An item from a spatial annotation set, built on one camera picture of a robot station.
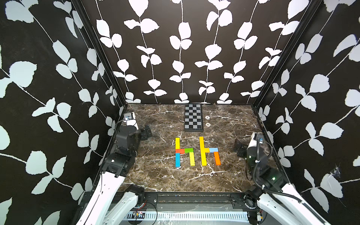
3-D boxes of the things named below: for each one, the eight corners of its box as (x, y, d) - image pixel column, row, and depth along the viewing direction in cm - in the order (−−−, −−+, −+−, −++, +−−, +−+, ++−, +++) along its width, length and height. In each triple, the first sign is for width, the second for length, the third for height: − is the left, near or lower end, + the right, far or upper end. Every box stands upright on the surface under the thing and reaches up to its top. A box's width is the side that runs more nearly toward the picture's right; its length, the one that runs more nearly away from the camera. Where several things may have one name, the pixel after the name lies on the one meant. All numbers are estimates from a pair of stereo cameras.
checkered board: (184, 131, 105) (184, 129, 102) (184, 106, 122) (184, 103, 120) (204, 132, 105) (204, 129, 103) (201, 106, 122) (201, 103, 120)
